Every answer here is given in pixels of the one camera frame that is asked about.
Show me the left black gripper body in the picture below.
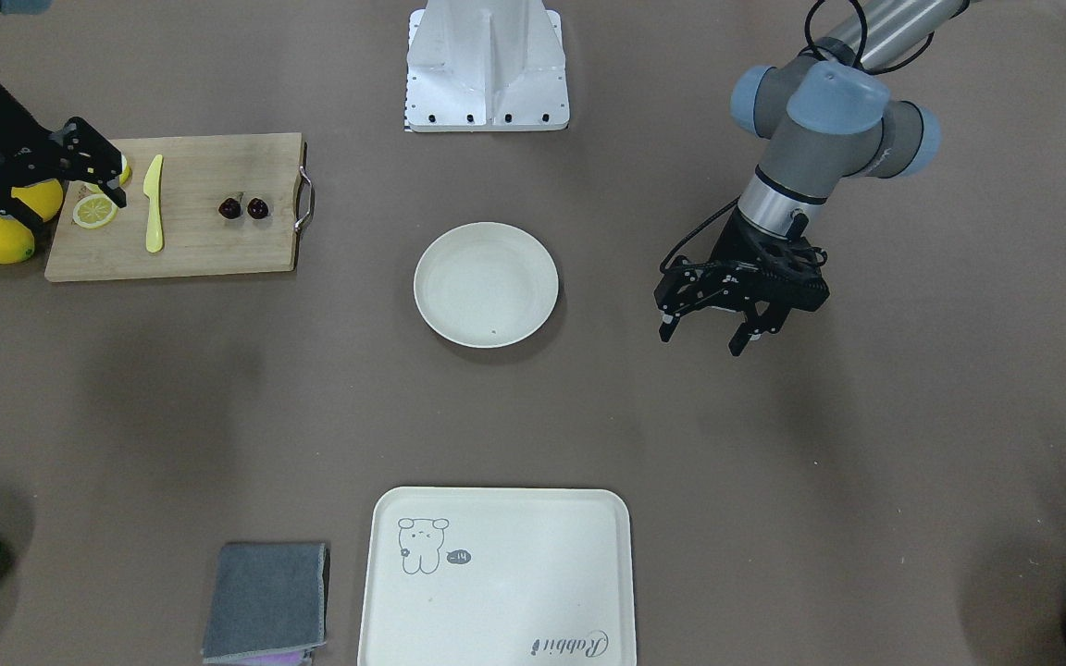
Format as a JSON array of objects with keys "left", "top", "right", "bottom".
[{"left": 655, "top": 208, "right": 830, "bottom": 325}]

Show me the cream round plate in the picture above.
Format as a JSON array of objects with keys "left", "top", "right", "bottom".
[{"left": 411, "top": 222, "right": 560, "bottom": 350}]

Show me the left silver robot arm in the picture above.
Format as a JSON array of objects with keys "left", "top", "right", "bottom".
[{"left": 655, "top": 1, "right": 969, "bottom": 355}]

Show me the dark red cherry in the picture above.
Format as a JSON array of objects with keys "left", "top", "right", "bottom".
[
  {"left": 246, "top": 197, "right": 270, "bottom": 220},
  {"left": 219, "top": 197, "right": 242, "bottom": 220}
]

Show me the cream rabbit tray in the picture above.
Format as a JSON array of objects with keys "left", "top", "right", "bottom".
[{"left": 358, "top": 487, "right": 637, "bottom": 665}]

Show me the lemon slice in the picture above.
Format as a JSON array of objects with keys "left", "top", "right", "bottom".
[
  {"left": 72, "top": 193, "right": 122, "bottom": 230},
  {"left": 83, "top": 155, "right": 132, "bottom": 193}
]

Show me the yellow plastic knife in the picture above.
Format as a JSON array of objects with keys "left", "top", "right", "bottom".
[{"left": 143, "top": 155, "right": 165, "bottom": 254}]

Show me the wooden cutting board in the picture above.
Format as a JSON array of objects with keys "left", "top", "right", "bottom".
[{"left": 43, "top": 132, "right": 314, "bottom": 283}]

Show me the grey folded cloth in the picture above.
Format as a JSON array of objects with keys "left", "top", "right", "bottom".
[{"left": 201, "top": 541, "right": 328, "bottom": 665}]

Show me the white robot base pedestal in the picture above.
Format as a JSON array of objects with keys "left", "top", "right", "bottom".
[{"left": 403, "top": 1, "right": 571, "bottom": 132}]

